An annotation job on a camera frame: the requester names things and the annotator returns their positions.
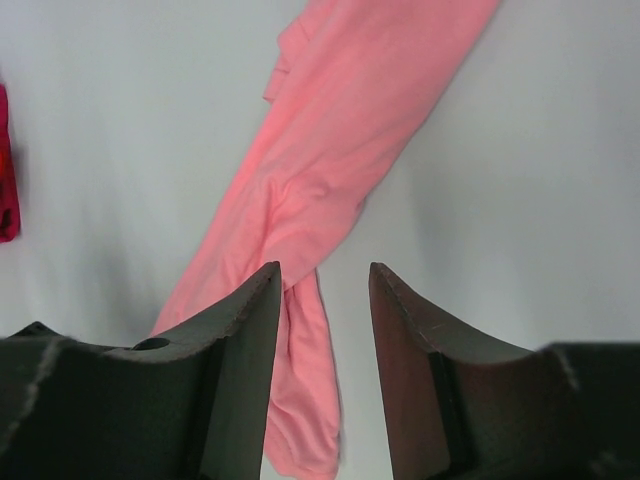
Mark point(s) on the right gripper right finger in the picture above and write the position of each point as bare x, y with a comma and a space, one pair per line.
461, 404

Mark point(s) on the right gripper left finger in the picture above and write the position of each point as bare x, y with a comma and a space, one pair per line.
189, 403

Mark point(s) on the pink t shirt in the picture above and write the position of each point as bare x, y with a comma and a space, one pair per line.
353, 82

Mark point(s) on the folded magenta t shirt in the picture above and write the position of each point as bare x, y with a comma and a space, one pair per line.
10, 208

